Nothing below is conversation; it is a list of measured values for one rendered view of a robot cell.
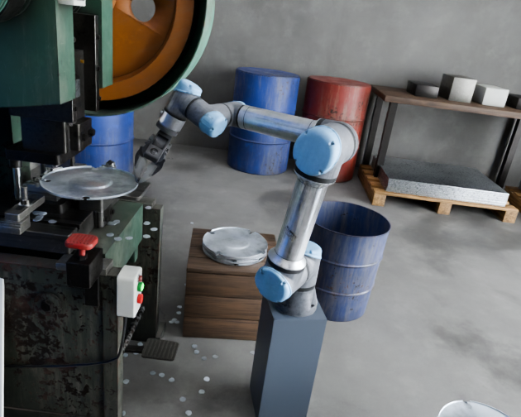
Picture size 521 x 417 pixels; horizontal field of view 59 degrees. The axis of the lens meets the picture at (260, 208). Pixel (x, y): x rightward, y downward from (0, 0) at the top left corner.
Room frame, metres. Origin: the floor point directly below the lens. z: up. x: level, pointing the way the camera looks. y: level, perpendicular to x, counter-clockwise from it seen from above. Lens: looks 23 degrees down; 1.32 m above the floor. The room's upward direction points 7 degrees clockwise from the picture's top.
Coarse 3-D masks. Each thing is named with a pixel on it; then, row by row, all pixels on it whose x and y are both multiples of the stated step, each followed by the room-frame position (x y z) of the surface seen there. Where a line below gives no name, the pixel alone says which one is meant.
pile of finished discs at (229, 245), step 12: (216, 228) 1.92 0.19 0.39; (228, 228) 1.95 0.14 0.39; (240, 228) 1.96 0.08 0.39; (204, 240) 1.80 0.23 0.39; (216, 240) 1.82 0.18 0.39; (228, 240) 1.82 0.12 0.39; (240, 240) 1.84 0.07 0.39; (252, 240) 1.86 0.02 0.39; (264, 240) 1.88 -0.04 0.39; (204, 252) 1.75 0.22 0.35; (216, 252) 1.70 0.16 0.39; (228, 252) 1.72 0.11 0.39; (240, 252) 1.73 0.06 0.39; (252, 252) 1.75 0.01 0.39; (264, 252) 1.78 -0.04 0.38; (228, 264) 1.68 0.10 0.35; (240, 264) 1.68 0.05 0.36; (252, 264) 1.71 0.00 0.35
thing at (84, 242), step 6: (72, 234) 1.02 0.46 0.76; (78, 234) 1.02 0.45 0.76; (84, 234) 1.03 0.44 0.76; (66, 240) 0.99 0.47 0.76; (72, 240) 0.99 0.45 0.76; (78, 240) 1.00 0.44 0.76; (84, 240) 1.00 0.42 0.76; (90, 240) 1.00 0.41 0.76; (96, 240) 1.01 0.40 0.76; (66, 246) 0.98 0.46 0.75; (72, 246) 0.97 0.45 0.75; (78, 246) 0.97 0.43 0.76; (84, 246) 0.98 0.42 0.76; (90, 246) 0.98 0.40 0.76; (84, 252) 1.00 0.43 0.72
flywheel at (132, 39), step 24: (120, 0) 1.70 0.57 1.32; (168, 0) 1.70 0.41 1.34; (192, 0) 1.67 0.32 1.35; (120, 24) 1.70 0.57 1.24; (144, 24) 1.70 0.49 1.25; (168, 24) 1.70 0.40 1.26; (192, 24) 1.68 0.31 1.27; (120, 48) 1.70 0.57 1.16; (144, 48) 1.70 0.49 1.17; (168, 48) 1.67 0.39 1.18; (120, 72) 1.70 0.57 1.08; (144, 72) 1.66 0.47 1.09; (168, 72) 1.68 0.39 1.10; (120, 96) 1.66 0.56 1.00
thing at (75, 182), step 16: (48, 176) 1.33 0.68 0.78; (64, 176) 1.35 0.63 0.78; (80, 176) 1.35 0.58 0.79; (96, 176) 1.37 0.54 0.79; (112, 176) 1.41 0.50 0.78; (128, 176) 1.43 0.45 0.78; (48, 192) 1.21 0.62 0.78; (64, 192) 1.23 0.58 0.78; (80, 192) 1.24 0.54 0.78; (96, 192) 1.26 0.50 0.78; (112, 192) 1.28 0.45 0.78; (128, 192) 1.28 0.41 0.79
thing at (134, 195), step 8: (136, 184) 1.37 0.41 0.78; (144, 184) 1.38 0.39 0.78; (136, 192) 1.30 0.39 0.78; (144, 192) 1.32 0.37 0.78; (80, 200) 1.28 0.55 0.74; (88, 200) 1.28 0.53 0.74; (96, 200) 1.28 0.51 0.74; (104, 200) 1.30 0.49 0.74; (136, 200) 1.27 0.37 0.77; (80, 208) 1.28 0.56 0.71; (88, 208) 1.28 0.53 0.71; (96, 208) 1.28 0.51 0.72; (104, 208) 1.30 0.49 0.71; (112, 208) 1.37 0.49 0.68; (96, 216) 1.28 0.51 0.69; (104, 216) 1.30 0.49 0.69; (96, 224) 1.28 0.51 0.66; (104, 224) 1.30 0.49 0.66
